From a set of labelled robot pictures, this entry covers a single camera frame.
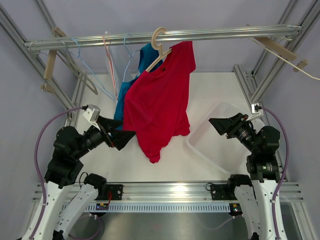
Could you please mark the white plastic basket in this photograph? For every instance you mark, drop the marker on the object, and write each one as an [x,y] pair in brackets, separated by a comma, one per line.
[228,155]

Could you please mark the metal hanging rail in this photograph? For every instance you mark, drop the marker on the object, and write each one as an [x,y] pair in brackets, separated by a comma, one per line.
[279,31]

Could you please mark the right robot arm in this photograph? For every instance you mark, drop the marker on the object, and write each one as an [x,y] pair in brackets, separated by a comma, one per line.
[262,180]

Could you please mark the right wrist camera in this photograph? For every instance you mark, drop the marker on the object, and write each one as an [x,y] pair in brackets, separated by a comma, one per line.
[256,112]

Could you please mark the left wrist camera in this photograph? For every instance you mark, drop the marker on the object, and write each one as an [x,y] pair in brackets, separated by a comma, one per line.
[91,114]

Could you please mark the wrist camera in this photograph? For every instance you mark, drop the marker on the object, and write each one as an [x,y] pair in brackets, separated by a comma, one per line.
[256,112]
[91,114]

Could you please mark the red t shirt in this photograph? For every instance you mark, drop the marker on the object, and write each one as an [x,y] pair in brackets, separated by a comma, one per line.
[155,106]

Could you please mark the white mesh shirt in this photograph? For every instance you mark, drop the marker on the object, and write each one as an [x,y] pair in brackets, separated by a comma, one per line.
[118,65]

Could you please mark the light blue wire hanger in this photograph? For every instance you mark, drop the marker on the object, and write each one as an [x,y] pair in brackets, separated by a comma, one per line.
[128,57]

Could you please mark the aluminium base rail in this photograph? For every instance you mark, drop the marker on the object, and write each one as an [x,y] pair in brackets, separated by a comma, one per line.
[166,197]

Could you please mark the wooden bracket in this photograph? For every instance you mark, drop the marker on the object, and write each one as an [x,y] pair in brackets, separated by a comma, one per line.
[282,53]
[48,72]

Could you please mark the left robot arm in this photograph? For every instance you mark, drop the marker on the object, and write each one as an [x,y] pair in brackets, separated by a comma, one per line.
[51,221]

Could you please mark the right wooden bracket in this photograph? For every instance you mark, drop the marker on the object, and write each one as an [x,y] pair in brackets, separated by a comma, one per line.
[282,53]

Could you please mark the wooden hanger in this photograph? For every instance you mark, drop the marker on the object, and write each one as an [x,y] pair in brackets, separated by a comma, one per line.
[158,47]

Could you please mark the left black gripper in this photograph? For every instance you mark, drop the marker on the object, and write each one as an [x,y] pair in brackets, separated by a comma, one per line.
[119,138]

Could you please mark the left wooden bracket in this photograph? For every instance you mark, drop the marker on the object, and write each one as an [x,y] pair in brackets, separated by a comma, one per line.
[48,72]

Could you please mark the grey wire hanger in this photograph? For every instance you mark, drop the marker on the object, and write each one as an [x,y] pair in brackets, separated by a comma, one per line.
[65,58]

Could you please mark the pink wire hanger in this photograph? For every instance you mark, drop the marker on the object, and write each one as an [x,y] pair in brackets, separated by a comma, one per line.
[111,69]

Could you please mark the blue t shirt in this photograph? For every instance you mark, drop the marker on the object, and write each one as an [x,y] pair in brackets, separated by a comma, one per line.
[147,54]

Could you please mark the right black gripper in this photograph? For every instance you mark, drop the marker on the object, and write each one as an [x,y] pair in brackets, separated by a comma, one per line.
[223,125]

